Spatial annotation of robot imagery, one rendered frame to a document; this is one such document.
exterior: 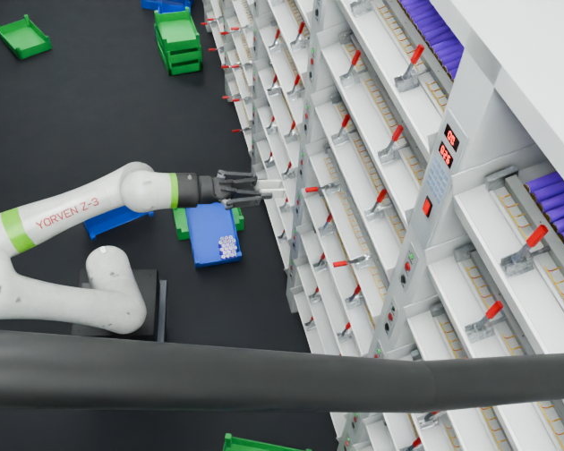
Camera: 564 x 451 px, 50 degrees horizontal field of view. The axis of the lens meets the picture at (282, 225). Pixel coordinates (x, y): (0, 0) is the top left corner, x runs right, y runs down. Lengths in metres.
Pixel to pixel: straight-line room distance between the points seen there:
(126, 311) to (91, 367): 1.62
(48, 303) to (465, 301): 1.06
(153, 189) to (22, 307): 0.44
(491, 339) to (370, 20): 0.70
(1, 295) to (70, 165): 1.66
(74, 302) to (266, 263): 1.15
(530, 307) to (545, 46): 0.36
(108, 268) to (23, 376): 1.72
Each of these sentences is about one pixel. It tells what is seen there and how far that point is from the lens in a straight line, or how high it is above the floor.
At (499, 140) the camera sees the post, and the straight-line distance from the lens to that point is 0.98.
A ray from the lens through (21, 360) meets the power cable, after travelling 0.21.
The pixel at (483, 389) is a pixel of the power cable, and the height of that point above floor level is 1.88.
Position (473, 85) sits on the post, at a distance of 0.94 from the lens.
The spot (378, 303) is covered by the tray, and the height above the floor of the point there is 0.89.
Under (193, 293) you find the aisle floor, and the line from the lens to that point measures 2.61.
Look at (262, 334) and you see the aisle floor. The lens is 2.49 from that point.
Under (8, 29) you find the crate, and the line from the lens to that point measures 4.22.
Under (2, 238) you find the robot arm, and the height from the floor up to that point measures 0.91.
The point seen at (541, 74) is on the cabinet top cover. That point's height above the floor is 1.70.
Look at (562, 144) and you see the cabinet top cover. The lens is 0.78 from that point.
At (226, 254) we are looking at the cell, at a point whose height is 0.07.
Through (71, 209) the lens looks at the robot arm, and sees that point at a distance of 1.70.
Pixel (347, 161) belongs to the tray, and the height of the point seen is 1.08.
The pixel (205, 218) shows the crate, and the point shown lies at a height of 0.08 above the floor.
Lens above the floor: 2.16
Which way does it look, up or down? 50 degrees down
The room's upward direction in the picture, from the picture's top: 4 degrees clockwise
